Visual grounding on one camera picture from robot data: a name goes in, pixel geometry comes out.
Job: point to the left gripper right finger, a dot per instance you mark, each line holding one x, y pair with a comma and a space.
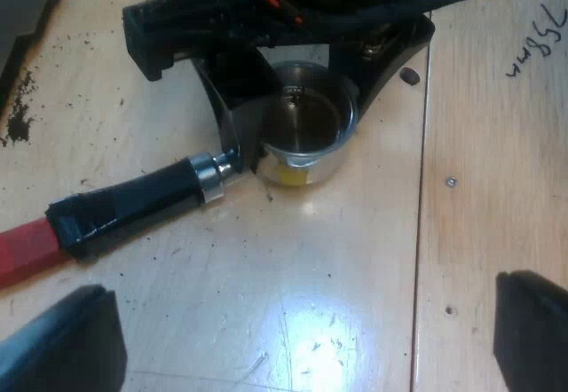
534, 330

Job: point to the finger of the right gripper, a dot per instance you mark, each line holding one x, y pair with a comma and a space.
386, 59

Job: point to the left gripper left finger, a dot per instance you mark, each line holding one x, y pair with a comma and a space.
62, 347

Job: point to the steel espresso machine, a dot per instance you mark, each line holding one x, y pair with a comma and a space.
22, 15

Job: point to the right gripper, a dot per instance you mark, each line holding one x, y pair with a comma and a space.
208, 15

